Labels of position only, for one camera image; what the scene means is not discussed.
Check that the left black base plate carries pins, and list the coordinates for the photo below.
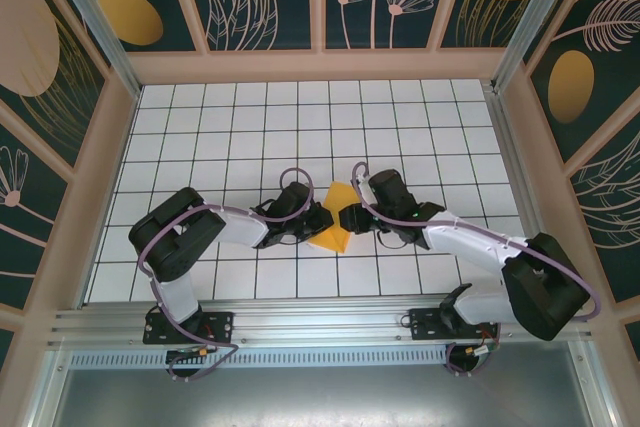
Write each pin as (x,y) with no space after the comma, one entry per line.
(220,327)

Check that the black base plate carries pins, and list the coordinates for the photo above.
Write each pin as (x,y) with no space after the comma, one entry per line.
(220,327)
(425,324)

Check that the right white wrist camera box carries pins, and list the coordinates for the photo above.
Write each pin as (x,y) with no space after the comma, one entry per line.
(366,191)

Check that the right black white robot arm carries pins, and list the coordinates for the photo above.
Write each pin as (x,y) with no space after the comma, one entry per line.
(540,287)

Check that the aluminium frame profile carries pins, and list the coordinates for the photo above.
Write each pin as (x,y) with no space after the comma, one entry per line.
(592,387)
(47,387)

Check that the grey metal sheet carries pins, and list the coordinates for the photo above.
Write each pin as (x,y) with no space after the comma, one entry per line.
(320,397)

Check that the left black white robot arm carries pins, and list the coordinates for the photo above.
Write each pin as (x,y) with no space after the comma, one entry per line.
(170,242)

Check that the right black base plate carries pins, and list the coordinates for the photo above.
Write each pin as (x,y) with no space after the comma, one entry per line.
(425,324)

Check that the orange square paper sheet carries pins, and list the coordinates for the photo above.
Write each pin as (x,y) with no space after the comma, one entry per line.
(340,194)

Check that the long aluminium mounting rail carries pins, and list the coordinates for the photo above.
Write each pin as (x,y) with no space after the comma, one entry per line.
(320,322)

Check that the aluminium side rail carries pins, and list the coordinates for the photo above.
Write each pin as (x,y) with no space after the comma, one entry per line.
(510,157)

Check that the aluminium frame post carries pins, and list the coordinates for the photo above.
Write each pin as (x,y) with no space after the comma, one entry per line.
(95,22)
(530,17)

